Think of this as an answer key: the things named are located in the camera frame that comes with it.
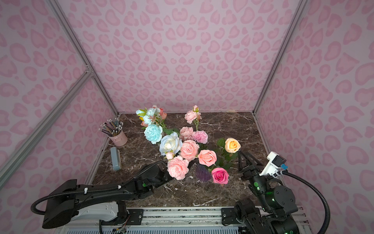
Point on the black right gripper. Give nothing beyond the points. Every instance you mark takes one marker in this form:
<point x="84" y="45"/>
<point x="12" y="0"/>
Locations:
<point x="250" y="169"/>

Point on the magenta rose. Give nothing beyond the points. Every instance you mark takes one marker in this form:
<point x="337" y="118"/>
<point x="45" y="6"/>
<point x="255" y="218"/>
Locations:
<point x="220" y="176"/>

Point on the pink carnation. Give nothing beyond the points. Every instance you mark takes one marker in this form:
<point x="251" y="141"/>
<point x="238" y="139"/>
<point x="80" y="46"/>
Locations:
<point x="200" y="137"/>

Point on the light pink double peony stem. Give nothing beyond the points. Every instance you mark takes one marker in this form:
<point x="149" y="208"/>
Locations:
<point x="178" y="167"/>

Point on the pink rosebud spray stem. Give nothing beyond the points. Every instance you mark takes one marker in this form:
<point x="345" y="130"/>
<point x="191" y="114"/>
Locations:
<point x="194" y="117"/>

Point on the small pink twin rose stem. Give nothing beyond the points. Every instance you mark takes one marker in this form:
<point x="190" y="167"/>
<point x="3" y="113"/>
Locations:
<point x="186" y="133"/>

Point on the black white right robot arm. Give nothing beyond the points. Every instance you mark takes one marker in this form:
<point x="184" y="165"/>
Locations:
<point x="277" y="201"/>

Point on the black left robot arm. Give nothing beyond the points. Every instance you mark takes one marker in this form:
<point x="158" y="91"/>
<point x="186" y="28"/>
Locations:
<point x="105" y="202"/>

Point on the purple glass vase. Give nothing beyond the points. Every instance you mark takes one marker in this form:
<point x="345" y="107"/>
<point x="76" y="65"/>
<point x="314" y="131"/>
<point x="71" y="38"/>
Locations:
<point x="202" y="173"/>

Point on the white ribbed vase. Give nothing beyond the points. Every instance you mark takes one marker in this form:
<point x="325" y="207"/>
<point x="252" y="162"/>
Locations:
<point x="160" y="134"/>

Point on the yellow peach rose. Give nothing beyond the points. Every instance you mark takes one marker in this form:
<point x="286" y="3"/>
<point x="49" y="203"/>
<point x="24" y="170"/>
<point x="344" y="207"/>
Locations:
<point x="227" y="150"/>

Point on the salmon pink rose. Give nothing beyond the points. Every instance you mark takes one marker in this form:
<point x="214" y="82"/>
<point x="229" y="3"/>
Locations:
<point x="207" y="158"/>

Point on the white rose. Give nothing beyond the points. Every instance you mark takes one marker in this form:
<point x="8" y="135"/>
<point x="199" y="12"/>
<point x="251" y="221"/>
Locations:
<point x="170" y="144"/>

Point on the tulip bunch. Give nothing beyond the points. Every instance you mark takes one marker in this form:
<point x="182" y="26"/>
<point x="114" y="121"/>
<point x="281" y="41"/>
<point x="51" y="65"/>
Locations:
<point x="153" y="115"/>

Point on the pink pen cup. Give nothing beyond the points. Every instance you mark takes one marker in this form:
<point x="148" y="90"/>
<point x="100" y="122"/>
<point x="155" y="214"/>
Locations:
<point x="120" y="139"/>

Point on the grey rectangular eraser block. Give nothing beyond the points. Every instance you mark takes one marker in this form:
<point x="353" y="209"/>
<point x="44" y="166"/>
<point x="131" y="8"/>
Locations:
<point x="116" y="159"/>

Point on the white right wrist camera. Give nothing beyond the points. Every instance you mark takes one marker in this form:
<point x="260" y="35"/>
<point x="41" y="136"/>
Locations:
<point x="275" y="165"/>

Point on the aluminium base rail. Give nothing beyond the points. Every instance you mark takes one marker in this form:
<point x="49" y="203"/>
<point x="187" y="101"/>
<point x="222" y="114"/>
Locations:
<point x="165" y="220"/>

